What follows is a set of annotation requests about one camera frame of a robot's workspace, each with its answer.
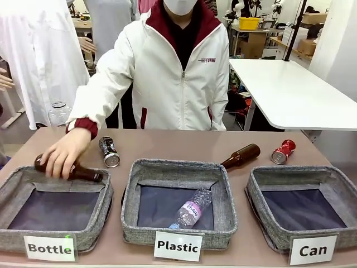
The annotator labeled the crushed red drink can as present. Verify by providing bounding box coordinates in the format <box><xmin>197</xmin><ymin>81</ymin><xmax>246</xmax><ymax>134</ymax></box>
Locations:
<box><xmin>271</xmin><ymin>138</ymin><xmax>297</xmax><ymax>165</ymax></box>

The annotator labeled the white face mask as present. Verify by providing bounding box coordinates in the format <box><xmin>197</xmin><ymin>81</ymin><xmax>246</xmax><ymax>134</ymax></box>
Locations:
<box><xmin>163</xmin><ymin>0</ymin><xmax>206</xmax><ymax>16</ymax></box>

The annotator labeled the wooden stand foot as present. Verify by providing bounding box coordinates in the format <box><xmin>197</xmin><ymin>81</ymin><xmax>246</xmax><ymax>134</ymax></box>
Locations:
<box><xmin>0</xmin><ymin>108</ymin><xmax>26</xmax><ymax>130</ymax></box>

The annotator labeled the white Plastic label card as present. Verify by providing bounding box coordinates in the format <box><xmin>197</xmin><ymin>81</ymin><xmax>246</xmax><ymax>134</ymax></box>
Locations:
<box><xmin>153</xmin><ymin>230</ymin><xmax>204</xmax><ymax>264</ymax></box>

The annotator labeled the brown glass bottle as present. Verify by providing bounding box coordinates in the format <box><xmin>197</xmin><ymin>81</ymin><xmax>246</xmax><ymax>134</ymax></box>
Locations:
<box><xmin>219</xmin><ymin>143</ymin><xmax>261</xmax><ymax>170</ymax></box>
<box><xmin>33</xmin><ymin>152</ymin><xmax>103</xmax><ymax>183</ymax></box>

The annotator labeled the black stand pole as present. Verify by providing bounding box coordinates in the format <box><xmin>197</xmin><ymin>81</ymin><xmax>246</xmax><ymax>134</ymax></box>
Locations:
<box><xmin>282</xmin><ymin>0</ymin><xmax>308</xmax><ymax>62</ymax></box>

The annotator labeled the grey basket labelled Bottle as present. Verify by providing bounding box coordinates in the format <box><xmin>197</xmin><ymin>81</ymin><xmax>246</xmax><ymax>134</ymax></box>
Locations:
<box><xmin>0</xmin><ymin>165</ymin><xmax>114</xmax><ymax>252</ymax></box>

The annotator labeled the person's right forearm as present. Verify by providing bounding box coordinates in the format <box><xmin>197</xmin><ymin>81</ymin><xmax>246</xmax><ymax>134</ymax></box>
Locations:
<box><xmin>66</xmin><ymin>75</ymin><xmax>126</xmax><ymax>140</ymax></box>

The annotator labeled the white lab coat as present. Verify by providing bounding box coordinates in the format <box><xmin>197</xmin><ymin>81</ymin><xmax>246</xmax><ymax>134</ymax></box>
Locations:
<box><xmin>0</xmin><ymin>0</ymin><xmax>90</xmax><ymax>131</ymax></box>

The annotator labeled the white Bottle label card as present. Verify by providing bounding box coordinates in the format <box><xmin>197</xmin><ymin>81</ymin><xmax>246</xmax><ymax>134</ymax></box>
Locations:
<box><xmin>23</xmin><ymin>234</ymin><xmax>78</xmax><ymax>262</ymax></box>

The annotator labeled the cardboard box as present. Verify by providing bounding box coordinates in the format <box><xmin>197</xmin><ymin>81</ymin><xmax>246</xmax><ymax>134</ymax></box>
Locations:
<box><xmin>297</xmin><ymin>39</ymin><xmax>317</xmax><ymax>56</ymax></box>
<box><xmin>302</xmin><ymin>12</ymin><xmax>329</xmax><ymax>26</ymax></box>

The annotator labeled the black drink can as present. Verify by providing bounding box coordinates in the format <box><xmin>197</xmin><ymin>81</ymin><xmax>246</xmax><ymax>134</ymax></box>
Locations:
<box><xmin>98</xmin><ymin>136</ymin><xmax>121</xmax><ymax>169</ymax></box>

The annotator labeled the person's right hand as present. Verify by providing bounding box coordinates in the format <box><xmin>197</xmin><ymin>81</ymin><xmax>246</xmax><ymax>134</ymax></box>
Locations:
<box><xmin>40</xmin><ymin>128</ymin><xmax>93</xmax><ymax>180</ymax></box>

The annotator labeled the clear plastic jar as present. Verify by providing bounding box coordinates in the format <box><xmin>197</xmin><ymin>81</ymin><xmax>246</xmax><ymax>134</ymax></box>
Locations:
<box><xmin>47</xmin><ymin>101</ymin><xmax>74</xmax><ymax>128</ymax></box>

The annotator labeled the white side table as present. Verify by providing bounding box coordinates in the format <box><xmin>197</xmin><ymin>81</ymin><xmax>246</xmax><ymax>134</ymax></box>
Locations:
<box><xmin>228</xmin><ymin>58</ymin><xmax>357</xmax><ymax>132</ymax></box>

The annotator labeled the grey basket labelled Can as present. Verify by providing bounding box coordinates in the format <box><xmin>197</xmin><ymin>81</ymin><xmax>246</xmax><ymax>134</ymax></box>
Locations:
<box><xmin>244</xmin><ymin>165</ymin><xmax>357</xmax><ymax>253</ymax></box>

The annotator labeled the grey basket labelled Plastic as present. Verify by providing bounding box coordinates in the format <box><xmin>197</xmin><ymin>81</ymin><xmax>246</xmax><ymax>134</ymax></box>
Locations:
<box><xmin>120</xmin><ymin>158</ymin><xmax>239</xmax><ymax>251</ymax></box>

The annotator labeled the yellow plastic bin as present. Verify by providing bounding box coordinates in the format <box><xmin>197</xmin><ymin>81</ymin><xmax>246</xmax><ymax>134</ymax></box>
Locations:
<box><xmin>239</xmin><ymin>16</ymin><xmax>268</xmax><ymax>30</ymax></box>

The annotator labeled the white and maroon jacket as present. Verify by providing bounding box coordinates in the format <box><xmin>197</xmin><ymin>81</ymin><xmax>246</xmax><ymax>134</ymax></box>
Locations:
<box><xmin>66</xmin><ymin>0</ymin><xmax>231</xmax><ymax>132</ymax></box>

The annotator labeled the white Can label card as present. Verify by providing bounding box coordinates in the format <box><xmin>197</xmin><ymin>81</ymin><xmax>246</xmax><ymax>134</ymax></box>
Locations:
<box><xmin>288</xmin><ymin>234</ymin><xmax>339</xmax><ymax>266</ymax></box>

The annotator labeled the clear plastic water bottle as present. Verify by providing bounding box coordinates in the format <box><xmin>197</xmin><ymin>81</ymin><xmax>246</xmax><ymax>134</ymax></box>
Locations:
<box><xmin>168</xmin><ymin>187</ymin><xmax>214</xmax><ymax>230</ymax></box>

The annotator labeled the grey garment on mannequin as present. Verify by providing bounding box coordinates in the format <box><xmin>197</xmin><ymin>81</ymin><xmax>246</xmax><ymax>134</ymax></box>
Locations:
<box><xmin>83</xmin><ymin>0</ymin><xmax>140</xmax><ymax>66</ymax></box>

